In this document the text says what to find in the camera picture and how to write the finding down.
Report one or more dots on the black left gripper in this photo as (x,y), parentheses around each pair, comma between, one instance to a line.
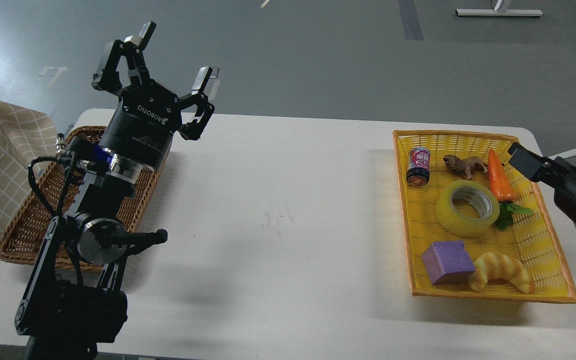
(140,127)

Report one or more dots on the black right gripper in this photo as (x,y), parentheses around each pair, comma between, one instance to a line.
(556,173)

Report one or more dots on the yellow tape roll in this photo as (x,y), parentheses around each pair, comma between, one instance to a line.
(466,209)

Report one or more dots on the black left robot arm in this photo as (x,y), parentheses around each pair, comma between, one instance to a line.
(73,300)

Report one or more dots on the orange toy carrot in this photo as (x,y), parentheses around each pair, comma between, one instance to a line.
(503,191)

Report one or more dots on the brown toy lion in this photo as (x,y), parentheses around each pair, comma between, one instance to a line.
(465,167)

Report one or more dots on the yellow plastic basket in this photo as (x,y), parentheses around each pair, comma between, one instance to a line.
(531,239)

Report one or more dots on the toy croissant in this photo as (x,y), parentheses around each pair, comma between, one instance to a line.
(494,265)

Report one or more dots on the small drink can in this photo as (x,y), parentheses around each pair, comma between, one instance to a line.
(418,166)

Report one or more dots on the purple foam block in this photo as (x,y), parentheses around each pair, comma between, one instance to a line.
(447,262)

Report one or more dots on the white stand base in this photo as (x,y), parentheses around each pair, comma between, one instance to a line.
(498,9)

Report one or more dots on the brown wicker basket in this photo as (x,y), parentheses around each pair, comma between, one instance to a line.
(23,237)

